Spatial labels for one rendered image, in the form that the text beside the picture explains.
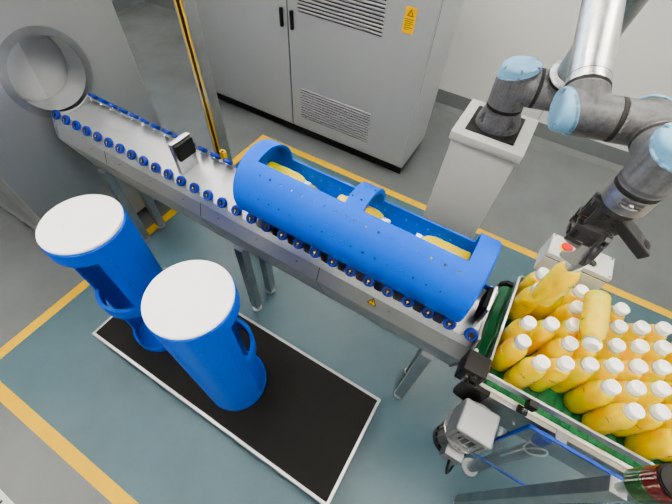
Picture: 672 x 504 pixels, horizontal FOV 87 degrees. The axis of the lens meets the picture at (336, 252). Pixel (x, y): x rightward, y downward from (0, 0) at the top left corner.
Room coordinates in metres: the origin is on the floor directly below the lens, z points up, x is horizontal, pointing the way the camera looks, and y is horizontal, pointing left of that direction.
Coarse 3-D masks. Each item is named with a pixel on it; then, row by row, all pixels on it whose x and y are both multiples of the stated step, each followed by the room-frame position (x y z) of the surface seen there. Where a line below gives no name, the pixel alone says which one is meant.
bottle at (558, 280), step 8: (560, 264) 0.57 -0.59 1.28; (552, 272) 0.56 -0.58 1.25; (560, 272) 0.55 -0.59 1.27; (568, 272) 0.54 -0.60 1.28; (576, 272) 0.54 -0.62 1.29; (544, 280) 0.56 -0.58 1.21; (552, 280) 0.54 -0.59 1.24; (560, 280) 0.53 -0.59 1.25; (568, 280) 0.53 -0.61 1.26; (576, 280) 0.53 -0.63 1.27; (536, 288) 0.56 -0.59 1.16; (544, 288) 0.54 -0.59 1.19; (552, 288) 0.53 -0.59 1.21; (560, 288) 0.52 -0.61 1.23; (568, 288) 0.52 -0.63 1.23; (536, 296) 0.54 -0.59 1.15; (544, 296) 0.53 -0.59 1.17; (552, 296) 0.52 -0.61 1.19; (560, 296) 0.52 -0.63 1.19; (544, 304) 0.52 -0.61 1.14; (552, 304) 0.52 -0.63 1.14
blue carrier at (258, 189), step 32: (256, 160) 0.94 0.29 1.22; (288, 160) 1.11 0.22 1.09; (256, 192) 0.85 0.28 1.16; (288, 192) 0.83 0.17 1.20; (320, 192) 0.82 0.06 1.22; (352, 192) 0.82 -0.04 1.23; (384, 192) 0.90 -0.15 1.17; (288, 224) 0.77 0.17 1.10; (320, 224) 0.74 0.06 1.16; (352, 224) 0.72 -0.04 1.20; (384, 224) 0.71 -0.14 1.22; (416, 224) 0.85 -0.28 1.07; (352, 256) 0.66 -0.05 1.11; (384, 256) 0.63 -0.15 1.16; (416, 256) 0.61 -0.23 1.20; (448, 256) 0.61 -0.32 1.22; (480, 256) 0.61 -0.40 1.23; (416, 288) 0.56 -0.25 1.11; (448, 288) 0.54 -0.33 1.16; (480, 288) 0.53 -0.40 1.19
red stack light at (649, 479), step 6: (648, 468) 0.11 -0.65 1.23; (654, 468) 0.11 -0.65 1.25; (642, 474) 0.10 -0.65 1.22; (648, 474) 0.10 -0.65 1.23; (654, 474) 0.10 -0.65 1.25; (642, 480) 0.09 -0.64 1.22; (648, 480) 0.09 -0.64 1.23; (654, 480) 0.09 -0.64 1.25; (648, 486) 0.08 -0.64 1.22; (654, 486) 0.08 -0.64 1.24; (660, 486) 0.08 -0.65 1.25; (648, 492) 0.07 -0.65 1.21; (654, 492) 0.07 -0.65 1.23; (660, 492) 0.07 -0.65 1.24; (654, 498) 0.07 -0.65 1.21; (660, 498) 0.07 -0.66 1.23; (666, 498) 0.06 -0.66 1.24
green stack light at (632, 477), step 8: (624, 472) 0.11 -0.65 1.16; (632, 472) 0.11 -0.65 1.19; (640, 472) 0.11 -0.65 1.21; (624, 480) 0.10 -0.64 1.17; (632, 480) 0.10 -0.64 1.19; (640, 480) 0.09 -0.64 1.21; (632, 488) 0.08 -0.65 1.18; (640, 488) 0.08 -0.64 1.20; (632, 496) 0.07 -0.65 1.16; (640, 496) 0.07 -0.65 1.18; (648, 496) 0.07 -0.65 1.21
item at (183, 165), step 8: (184, 136) 1.22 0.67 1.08; (168, 144) 1.16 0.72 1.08; (176, 144) 1.17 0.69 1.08; (184, 144) 1.19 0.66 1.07; (192, 144) 1.22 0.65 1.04; (176, 152) 1.16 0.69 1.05; (184, 152) 1.18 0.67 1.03; (192, 152) 1.21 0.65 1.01; (176, 160) 1.16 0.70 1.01; (184, 160) 1.18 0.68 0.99; (192, 160) 1.22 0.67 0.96; (184, 168) 1.17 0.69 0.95
